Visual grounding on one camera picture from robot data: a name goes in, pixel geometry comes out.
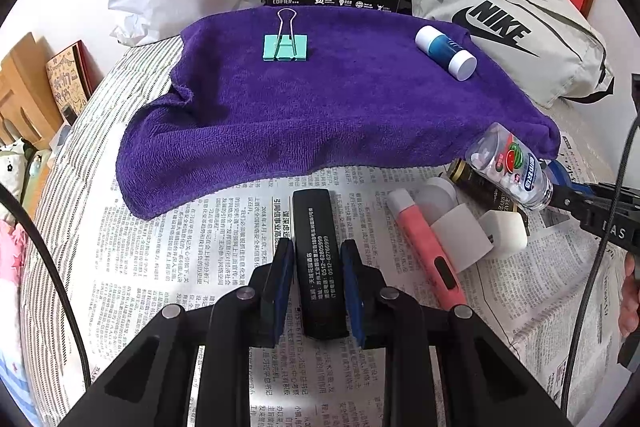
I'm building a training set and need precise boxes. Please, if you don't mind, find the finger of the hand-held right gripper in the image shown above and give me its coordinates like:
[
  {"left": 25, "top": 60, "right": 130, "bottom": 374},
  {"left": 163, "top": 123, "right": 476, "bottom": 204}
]
[
  {"left": 547, "top": 189, "right": 640, "bottom": 254},
  {"left": 547, "top": 159, "right": 640, "bottom": 208}
]

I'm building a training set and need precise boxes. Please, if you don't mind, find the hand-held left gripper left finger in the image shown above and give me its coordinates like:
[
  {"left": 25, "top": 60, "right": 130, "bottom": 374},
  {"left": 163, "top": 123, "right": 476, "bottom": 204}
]
[{"left": 60, "top": 238, "right": 301, "bottom": 427}]

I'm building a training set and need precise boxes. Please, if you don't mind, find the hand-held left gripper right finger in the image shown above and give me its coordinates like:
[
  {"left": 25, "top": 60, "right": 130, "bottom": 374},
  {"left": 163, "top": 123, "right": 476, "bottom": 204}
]
[{"left": 340, "top": 239, "right": 576, "bottom": 427}]

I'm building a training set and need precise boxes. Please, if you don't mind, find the black printed rectangular case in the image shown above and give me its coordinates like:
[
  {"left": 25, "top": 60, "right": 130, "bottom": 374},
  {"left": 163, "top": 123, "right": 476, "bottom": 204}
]
[{"left": 292, "top": 189, "right": 351, "bottom": 341}]

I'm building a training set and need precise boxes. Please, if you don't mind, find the clear mint candy bottle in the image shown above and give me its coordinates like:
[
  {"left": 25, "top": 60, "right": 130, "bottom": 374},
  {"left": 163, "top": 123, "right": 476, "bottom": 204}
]
[{"left": 465, "top": 123, "right": 555, "bottom": 210}]

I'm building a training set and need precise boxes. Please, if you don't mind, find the white charger plug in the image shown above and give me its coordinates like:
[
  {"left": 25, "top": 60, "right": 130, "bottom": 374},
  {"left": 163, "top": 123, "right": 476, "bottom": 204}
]
[{"left": 477, "top": 209, "right": 529, "bottom": 253}]

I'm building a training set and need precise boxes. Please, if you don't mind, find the pink pen-shaped device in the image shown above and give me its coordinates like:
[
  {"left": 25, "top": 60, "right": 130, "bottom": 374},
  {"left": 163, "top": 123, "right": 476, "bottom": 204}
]
[{"left": 386, "top": 188, "right": 469, "bottom": 308}]

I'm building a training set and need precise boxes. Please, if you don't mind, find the black gold tube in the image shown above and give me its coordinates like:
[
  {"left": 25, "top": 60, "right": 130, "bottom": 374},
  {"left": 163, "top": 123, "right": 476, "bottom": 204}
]
[{"left": 446, "top": 158, "right": 526, "bottom": 214}]

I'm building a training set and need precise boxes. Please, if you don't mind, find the white USB night light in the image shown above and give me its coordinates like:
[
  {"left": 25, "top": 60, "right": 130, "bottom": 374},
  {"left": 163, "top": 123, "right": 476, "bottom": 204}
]
[{"left": 415, "top": 179, "right": 458, "bottom": 226}]

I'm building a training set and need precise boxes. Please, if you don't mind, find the white tape roll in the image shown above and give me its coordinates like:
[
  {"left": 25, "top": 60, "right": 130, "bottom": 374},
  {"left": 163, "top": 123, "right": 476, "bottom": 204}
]
[{"left": 430, "top": 203, "right": 496, "bottom": 272}]

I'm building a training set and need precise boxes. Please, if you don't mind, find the blue white capped bottle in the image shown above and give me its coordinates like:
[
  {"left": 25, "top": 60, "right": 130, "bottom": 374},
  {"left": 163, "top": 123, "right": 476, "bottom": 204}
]
[{"left": 415, "top": 25, "right": 477, "bottom": 81}]

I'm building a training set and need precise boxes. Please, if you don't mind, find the teal binder clip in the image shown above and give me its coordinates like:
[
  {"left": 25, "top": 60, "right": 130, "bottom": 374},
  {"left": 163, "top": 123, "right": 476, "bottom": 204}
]
[{"left": 262, "top": 8, "right": 311, "bottom": 62}]

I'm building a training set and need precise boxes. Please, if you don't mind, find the person's right hand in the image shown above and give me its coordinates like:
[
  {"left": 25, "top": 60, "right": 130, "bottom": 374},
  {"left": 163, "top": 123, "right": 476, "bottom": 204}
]
[{"left": 619, "top": 252, "right": 640, "bottom": 339}]

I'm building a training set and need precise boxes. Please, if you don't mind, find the newspaper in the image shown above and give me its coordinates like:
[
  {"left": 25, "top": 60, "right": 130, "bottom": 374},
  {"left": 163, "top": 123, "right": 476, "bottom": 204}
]
[{"left": 82, "top": 132, "right": 626, "bottom": 427}]

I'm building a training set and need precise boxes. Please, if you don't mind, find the purple towel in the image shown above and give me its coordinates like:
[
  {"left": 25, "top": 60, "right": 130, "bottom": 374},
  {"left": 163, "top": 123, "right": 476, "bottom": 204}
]
[{"left": 116, "top": 4, "right": 561, "bottom": 221}]

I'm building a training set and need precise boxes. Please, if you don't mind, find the pink cloth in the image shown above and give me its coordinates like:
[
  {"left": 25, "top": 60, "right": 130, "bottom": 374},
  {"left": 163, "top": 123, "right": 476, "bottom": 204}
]
[{"left": 0, "top": 217, "right": 32, "bottom": 343}]

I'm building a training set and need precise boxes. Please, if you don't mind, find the floral cloth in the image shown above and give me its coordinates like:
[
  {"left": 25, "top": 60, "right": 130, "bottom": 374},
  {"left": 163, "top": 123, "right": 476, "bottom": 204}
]
[{"left": 0, "top": 139, "right": 56, "bottom": 220}]

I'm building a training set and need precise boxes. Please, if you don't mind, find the brown illustrated book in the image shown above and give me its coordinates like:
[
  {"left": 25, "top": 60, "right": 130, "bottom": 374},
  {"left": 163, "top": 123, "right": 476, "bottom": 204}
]
[{"left": 45, "top": 39, "right": 103, "bottom": 124}]

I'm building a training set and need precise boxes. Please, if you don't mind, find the wooden rack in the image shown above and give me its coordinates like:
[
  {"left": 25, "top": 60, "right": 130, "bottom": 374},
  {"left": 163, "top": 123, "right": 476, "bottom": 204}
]
[{"left": 0, "top": 32, "right": 66, "bottom": 148}]

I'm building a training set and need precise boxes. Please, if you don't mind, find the black cable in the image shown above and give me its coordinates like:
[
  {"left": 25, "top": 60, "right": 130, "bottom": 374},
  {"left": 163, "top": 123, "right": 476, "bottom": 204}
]
[
  {"left": 0, "top": 182, "right": 93, "bottom": 390},
  {"left": 560, "top": 114, "right": 640, "bottom": 415}
]

